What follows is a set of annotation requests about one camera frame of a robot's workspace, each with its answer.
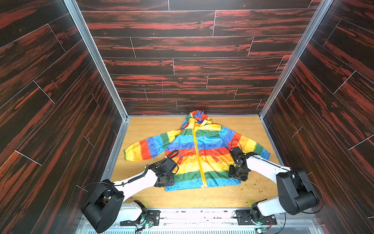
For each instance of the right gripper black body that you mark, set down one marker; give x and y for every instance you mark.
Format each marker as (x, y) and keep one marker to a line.
(235, 171)

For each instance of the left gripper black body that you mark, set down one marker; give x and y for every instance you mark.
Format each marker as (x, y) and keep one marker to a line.
(169, 180)

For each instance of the rainbow striped kids jacket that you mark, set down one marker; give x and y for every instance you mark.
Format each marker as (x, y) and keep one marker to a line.
(203, 160)

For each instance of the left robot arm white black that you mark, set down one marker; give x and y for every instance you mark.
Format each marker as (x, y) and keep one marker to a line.
(103, 203)

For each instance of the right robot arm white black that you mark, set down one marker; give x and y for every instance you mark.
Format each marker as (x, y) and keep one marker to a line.
(296, 193)

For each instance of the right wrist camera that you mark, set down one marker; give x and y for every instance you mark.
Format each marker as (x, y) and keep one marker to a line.
(236, 153)

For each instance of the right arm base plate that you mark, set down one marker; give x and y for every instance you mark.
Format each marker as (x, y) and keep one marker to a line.
(249, 217)

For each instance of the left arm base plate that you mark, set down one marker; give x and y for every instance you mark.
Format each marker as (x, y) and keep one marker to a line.
(147, 219)

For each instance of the aluminium front rail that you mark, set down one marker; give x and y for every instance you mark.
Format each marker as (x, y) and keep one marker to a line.
(221, 221)

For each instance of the aluminium corner post right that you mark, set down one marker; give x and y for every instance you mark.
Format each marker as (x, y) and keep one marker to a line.
(315, 21)

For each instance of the aluminium corner post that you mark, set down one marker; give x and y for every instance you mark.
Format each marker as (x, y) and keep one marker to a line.
(84, 31)
(315, 21)

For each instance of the aluminium corner post left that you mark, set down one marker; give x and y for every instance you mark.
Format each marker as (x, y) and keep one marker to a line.
(84, 31)

